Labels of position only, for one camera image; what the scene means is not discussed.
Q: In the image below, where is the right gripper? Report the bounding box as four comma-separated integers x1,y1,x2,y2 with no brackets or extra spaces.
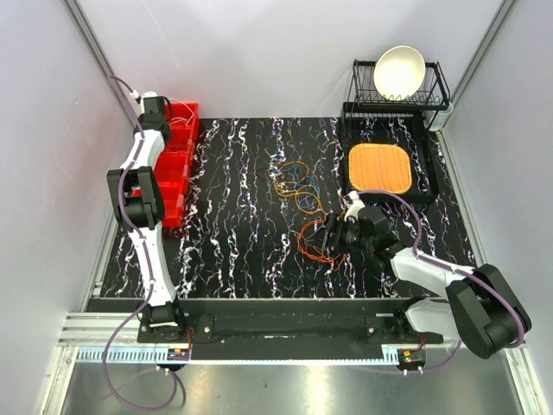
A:
305,213,373,254

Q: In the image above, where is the white cable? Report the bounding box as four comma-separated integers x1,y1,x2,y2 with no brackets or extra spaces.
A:
166,101,198,129

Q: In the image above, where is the blue cable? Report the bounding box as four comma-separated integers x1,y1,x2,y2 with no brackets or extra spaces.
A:
280,166,323,208

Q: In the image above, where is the yellow cable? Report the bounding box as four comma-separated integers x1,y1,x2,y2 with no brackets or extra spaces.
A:
274,160,329,216

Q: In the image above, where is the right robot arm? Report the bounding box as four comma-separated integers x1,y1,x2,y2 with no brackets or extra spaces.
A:
321,207,532,359

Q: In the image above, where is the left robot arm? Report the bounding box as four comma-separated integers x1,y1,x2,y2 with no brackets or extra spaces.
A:
106,92,187,342

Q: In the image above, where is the red bin farthest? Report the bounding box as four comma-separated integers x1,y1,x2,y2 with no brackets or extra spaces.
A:
167,100,199,126

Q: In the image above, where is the red bin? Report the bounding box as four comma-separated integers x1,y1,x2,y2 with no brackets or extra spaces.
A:
167,100,199,126
160,182,188,229
164,125,197,153
155,151,190,182

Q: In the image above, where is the orange woven mat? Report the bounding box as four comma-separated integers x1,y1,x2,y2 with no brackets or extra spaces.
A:
348,144,412,195

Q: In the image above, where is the red bin nearest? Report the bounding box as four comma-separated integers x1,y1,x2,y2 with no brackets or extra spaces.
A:
160,182,188,229

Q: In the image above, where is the black dish rack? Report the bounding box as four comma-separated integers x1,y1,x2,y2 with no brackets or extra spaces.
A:
342,60,451,118

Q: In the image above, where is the white cup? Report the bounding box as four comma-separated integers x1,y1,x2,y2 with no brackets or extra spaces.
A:
423,102,454,132

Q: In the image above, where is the white bowl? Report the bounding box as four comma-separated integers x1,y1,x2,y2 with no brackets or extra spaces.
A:
373,46,426,101

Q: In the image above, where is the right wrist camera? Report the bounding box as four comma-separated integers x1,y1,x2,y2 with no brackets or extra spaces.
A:
344,191,365,223

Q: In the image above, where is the left purple robot hose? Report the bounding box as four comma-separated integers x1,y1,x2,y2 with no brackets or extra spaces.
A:
103,75,187,410

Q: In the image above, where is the purple robot hose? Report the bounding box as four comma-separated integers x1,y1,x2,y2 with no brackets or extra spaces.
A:
103,75,187,410
358,189,533,375

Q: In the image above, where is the right purple robot hose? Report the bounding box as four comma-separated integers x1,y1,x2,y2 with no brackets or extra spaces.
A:
358,189,533,375

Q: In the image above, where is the aluminium frame post right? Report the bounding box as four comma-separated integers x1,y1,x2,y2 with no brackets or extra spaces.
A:
440,0,519,131

